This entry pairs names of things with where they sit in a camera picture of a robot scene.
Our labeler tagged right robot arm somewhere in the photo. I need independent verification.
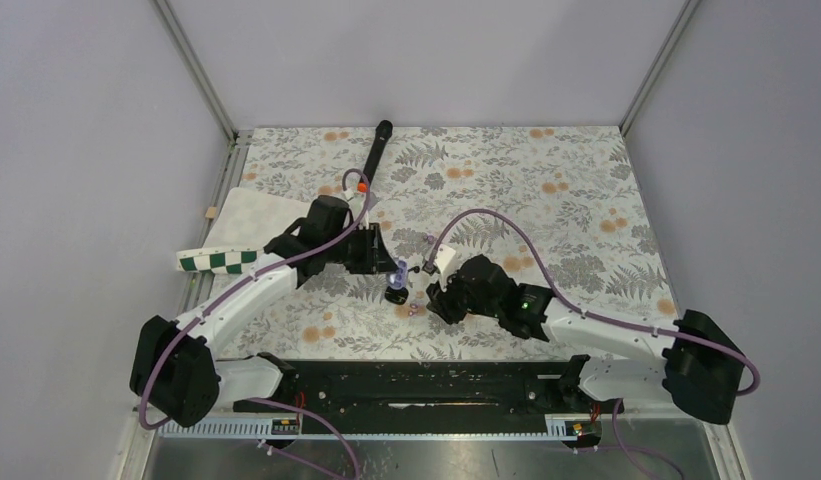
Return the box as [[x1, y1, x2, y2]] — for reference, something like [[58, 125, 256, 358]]
[[422, 255, 748, 425]]

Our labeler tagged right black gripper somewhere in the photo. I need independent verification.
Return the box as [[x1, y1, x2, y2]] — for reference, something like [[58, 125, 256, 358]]
[[426, 264, 502, 326]]

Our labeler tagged green white checkered mat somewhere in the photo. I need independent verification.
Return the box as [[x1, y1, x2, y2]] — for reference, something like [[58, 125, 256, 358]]
[[175, 187, 309, 275]]

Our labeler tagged black microphone orange tip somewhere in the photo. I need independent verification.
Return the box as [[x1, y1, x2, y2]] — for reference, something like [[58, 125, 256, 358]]
[[362, 120, 393, 184]]

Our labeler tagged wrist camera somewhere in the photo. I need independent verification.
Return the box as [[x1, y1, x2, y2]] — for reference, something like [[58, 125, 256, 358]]
[[342, 187, 378, 215], [421, 244, 458, 280]]

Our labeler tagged black earbud charging case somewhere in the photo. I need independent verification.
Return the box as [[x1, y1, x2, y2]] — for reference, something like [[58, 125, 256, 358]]
[[384, 288, 409, 305]]

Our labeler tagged floral tablecloth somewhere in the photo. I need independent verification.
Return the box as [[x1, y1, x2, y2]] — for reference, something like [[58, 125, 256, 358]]
[[224, 126, 677, 360]]

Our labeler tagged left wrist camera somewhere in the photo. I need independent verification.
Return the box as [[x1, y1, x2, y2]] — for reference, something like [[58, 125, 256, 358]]
[[342, 187, 378, 215]]

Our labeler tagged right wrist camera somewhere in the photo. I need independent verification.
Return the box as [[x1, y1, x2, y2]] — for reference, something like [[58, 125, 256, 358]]
[[421, 244, 458, 280]]

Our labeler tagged purple earbud charging case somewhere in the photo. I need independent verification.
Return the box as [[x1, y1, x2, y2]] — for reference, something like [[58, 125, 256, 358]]
[[386, 259, 408, 290]]

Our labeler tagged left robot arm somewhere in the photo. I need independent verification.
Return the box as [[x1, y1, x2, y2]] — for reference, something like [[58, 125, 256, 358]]
[[129, 195, 404, 427]]

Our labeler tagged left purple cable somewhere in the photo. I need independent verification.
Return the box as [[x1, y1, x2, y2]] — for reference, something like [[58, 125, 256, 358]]
[[137, 169, 373, 431]]

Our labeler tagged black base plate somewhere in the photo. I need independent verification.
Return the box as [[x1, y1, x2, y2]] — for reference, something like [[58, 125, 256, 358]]
[[271, 356, 614, 435]]

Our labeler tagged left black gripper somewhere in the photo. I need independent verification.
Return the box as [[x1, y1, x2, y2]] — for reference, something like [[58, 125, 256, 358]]
[[325, 222, 397, 274]]

